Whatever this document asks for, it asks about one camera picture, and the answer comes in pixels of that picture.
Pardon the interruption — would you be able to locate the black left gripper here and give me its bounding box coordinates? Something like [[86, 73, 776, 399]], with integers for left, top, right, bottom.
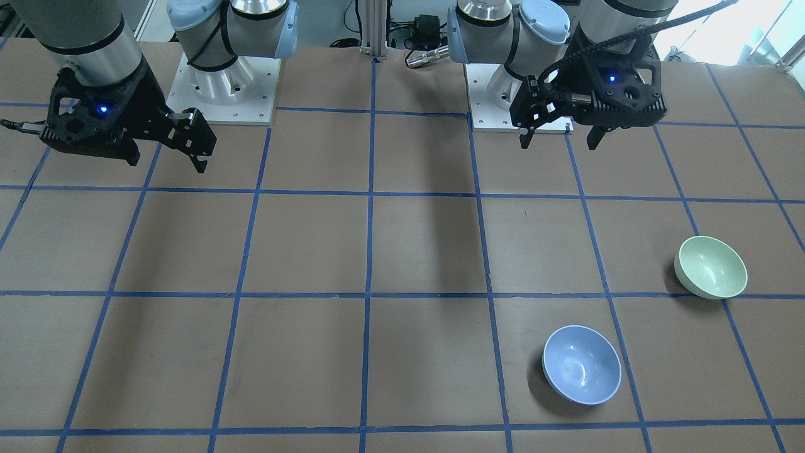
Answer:
[[509, 77, 612, 151]]

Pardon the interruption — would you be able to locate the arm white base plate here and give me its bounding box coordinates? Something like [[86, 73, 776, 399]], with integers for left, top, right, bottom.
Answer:
[[166, 54, 284, 126], [465, 64, 521, 134]]

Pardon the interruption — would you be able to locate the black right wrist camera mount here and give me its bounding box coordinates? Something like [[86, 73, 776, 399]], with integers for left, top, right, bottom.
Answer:
[[38, 57, 169, 160]]

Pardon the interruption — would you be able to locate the blue bowl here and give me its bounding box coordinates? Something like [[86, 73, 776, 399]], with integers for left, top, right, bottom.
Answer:
[[541, 325, 622, 405]]

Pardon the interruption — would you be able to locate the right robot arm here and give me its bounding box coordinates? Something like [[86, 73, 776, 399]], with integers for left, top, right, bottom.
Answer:
[[2, 1, 298, 173]]

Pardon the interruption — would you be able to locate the green bowl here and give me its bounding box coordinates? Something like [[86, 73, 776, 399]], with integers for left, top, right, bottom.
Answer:
[[674, 235, 748, 300]]

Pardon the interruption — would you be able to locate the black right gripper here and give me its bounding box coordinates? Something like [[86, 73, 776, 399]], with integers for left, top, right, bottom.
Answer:
[[119, 88, 218, 173]]

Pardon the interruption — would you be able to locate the aluminium frame post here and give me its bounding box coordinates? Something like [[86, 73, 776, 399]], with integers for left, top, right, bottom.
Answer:
[[356, 1, 389, 60]]

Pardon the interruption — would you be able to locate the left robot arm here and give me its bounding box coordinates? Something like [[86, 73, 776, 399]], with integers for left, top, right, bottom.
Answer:
[[447, 1, 676, 150]]

